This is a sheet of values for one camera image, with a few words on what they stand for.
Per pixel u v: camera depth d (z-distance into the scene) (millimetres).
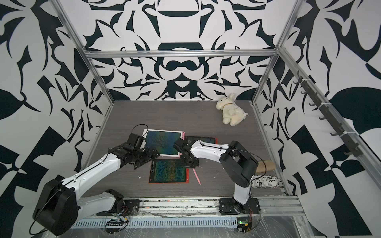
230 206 746
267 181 793
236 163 475
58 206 400
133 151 644
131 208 741
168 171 853
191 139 977
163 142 981
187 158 743
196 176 847
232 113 989
